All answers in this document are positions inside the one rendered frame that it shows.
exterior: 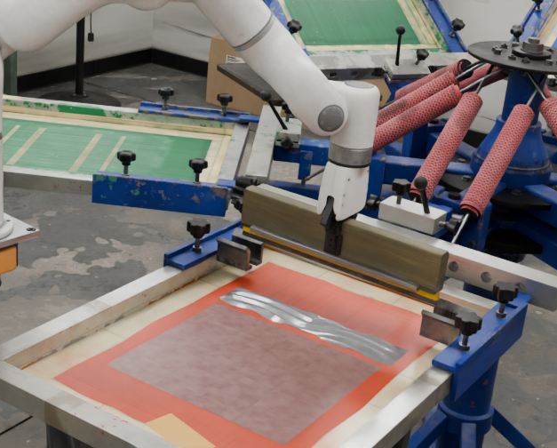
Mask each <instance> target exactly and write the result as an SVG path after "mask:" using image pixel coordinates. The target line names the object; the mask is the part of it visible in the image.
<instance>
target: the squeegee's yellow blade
mask: <svg viewBox="0 0 557 448"><path fill-rule="evenodd" d="M243 231H246V232H249V233H251V234H253V235H256V236H260V235H257V234H254V233H252V232H250V228H247V227H245V226H243ZM260 237H263V238H265V239H268V240H270V241H273V242H276V241H275V240H272V239H269V238H266V237H264V236H260ZM276 243H278V244H282V243H279V242H276ZM282 245H285V246H288V245H286V244H282ZM288 247H290V248H292V249H295V250H298V251H300V252H304V251H301V250H299V249H296V248H294V247H291V246H288ZM304 253H307V254H309V255H312V256H315V255H313V254H311V253H308V252H304ZM315 257H317V258H319V259H322V260H326V259H324V258H321V257H318V256H315ZM327 261H328V262H331V263H334V264H337V265H339V266H341V267H344V268H348V267H345V266H343V265H340V264H338V263H335V262H333V261H330V260H327ZM348 269H351V270H353V271H356V272H358V273H361V274H364V273H363V272H360V271H357V270H354V269H352V268H348ZM364 275H366V276H370V275H367V274H364ZM370 277H373V278H376V277H374V276H370ZM376 279H377V280H380V281H383V282H386V283H388V284H392V283H389V282H387V281H385V280H382V279H379V278H376ZM392 285H395V286H397V287H400V288H402V289H405V290H407V291H410V292H414V291H412V290H409V289H406V288H404V287H401V286H399V285H396V284H392ZM414 293H416V294H419V295H422V296H425V297H427V298H429V299H432V300H438V299H439V297H440V292H438V293H436V294H435V295H433V294H431V293H429V292H424V291H421V290H419V291H417V292H414Z"/></svg>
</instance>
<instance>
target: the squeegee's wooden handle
mask: <svg viewBox="0 0 557 448"><path fill-rule="evenodd" d="M321 219H322V215H319V214H317V206H314V205H311V204H307V203H304V202H301V201H299V200H296V199H293V198H290V197H287V196H283V195H280V194H277V193H275V192H272V191H269V190H266V189H263V188H259V187H256V186H253V185H251V186H249V187H247V188H246V189H245V190H244V194H243V210H242V219H241V225H242V226H245V227H247V228H250V227H251V226H253V225H256V226H258V227H261V228H265V229H268V230H270V231H273V232H275V233H278V234H280V235H283V236H287V237H290V238H292V239H295V240H298V241H300V242H303V243H305V244H310V245H312V246H315V247H317V248H320V249H323V248H324V241H325V234H326V232H325V227H324V226H322V225H321V224H320V222H321ZM340 235H342V236H343V238H342V245H341V251H340V255H339V256H342V257H345V258H348V259H350V260H354V261H357V262H360V263H362V264H364V265H367V266H370V267H373V268H376V269H379V270H382V271H385V272H386V273H389V274H392V275H395V276H398V277H401V278H404V279H407V280H410V281H411V282H414V283H417V284H420V288H419V290H421V291H424V292H429V293H431V294H433V295H435V294H436V293H438V292H439V291H441V290H442V288H443V284H444V279H445V274H446V269H447V265H448V259H449V251H446V250H443V249H441V248H438V247H435V246H432V245H430V244H425V243H422V242H419V241H417V240H414V239H411V238H409V237H406V236H402V235H399V234H396V233H394V232H391V231H388V230H385V229H382V228H378V227H375V226H372V225H370V224H367V223H364V222H361V221H358V220H354V219H351V218H348V217H347V218H345V219H344V220H343V225H342V230H341V234H340Z"/></svg>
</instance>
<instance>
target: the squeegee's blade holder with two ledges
mask: <svg viewBox="0 0 557 448"><path fill-rule="evenodd" d="M250 232H252V233H254V234H257V235H260V236H264V237H266V238H269V239H272V240H275V241H276V242H279V243H282V244H286V245H288V246H291V247H294V248H296V249H299V250H301V251H304V252H308V253H311V254H313V255H315V256H318V257H321V258H324V259H326V260H330V261H333V262H335V263H338V264H340V265H343V266H345V267H348V268H352V269H354V270H357V271H360V272H363V273H364V274H367V275H370V276H374V277H376V278H379V279H382V280H385V281H387V282H389V283H392V284H396V285H399V286H401V287H404V288H406V289H409V290H412V291H414V292H417V291H419V288H420V284H417V283H414V282H411V281H410V280H407V279H404V278H401V277H398V276H395V275H392V274H389V273H386V272H385V271H382V270H379V269H376V268H373V267H370V266H367V265H364V264H362V263H360V262H357V261H354V260H350V259H348V258H345V257H342V256H335V255H333V254H330V253H327V252H325V251H324V250H323V249H320V248H317V247H315V246H312V245H310V244H305V243H303V242H300V241H298V240H295V239H292V238H290V237H287V236H283V235H280V234H278V233H275V232H273V231H270V230H268V229H265V228H261V227H258V226H256V225H253V226H251V227H250Z"/></svg>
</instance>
